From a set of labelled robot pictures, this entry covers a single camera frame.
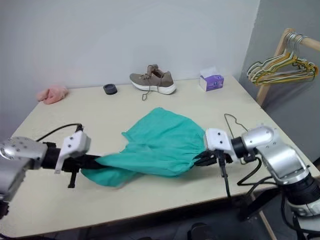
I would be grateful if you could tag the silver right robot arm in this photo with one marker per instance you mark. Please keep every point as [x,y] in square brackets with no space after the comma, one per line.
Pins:
[277,150]

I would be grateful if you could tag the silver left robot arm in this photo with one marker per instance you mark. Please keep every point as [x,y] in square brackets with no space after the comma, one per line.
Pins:
[17,155]

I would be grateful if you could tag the wooden table leg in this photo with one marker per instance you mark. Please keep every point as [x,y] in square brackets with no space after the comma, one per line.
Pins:
[267,225]

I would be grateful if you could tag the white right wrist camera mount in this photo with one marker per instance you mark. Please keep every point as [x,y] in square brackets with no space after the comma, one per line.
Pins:
[217,140]

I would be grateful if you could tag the taupe sneaker with white sole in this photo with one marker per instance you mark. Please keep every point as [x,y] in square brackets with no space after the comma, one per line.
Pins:
[155,80]

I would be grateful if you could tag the wooden clothes rack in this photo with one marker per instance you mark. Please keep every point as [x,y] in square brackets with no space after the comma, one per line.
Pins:
[278,47]

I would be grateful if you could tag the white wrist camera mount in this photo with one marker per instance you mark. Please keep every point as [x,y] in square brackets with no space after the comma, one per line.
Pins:
[217,140]
[75,143]

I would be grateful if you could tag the pink fluffy cloth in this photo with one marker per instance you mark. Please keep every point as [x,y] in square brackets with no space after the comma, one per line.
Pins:
[53,93]

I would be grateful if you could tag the purple and white tissue box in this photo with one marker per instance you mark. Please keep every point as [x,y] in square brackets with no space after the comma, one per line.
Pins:
[212,81]

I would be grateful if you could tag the black table leg bracket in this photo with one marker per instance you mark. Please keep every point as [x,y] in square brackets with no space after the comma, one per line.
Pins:
[257,202]

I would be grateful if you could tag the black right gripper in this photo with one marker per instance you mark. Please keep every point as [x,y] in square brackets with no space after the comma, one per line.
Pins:
[215,158]

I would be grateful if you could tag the small black round dish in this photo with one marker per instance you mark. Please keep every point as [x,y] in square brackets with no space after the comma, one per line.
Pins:
[110,89]

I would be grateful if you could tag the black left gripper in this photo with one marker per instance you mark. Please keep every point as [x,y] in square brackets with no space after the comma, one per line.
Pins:
[73,163]

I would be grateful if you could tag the dark rounded shape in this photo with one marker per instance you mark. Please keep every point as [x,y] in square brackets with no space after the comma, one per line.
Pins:
[200,231]

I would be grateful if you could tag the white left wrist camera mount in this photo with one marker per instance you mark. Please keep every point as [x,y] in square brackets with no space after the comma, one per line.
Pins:
[75,143]

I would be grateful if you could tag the green shorts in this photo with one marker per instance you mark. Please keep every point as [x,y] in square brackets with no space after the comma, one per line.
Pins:
[160,147]

